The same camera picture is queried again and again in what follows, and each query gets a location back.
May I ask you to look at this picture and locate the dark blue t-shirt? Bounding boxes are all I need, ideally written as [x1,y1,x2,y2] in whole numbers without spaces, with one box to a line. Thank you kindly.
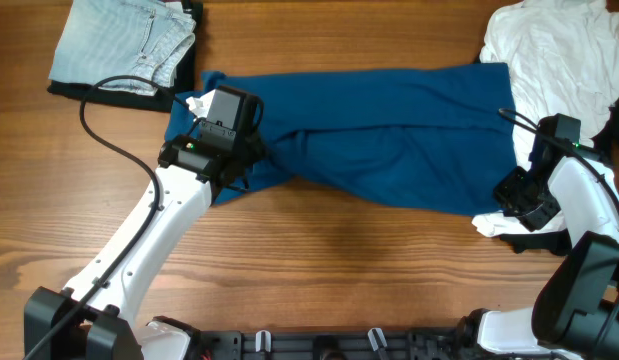
[163,62,519,218]

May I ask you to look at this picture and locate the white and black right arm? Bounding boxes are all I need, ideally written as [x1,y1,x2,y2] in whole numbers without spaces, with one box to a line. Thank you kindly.
[454,109,619,359]

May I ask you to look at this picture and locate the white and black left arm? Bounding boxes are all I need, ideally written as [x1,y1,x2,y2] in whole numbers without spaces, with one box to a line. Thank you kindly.
[24,86,265,359]

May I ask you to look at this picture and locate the crumpled black garment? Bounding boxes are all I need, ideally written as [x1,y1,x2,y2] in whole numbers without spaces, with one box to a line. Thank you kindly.
[471,54,619,257]

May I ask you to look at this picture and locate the crumpled white shirt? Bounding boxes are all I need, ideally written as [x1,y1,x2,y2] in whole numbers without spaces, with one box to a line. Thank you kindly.
[471,0,619,239]

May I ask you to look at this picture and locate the folded black garment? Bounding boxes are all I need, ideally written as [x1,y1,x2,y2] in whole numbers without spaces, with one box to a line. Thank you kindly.
[47,0,204,112]

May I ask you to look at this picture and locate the folded light blue jeans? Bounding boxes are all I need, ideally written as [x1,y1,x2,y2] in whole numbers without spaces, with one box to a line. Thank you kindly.
[49,0,196,96]

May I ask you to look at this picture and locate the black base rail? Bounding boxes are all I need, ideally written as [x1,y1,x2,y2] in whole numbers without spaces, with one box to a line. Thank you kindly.
[185,328,475,360]

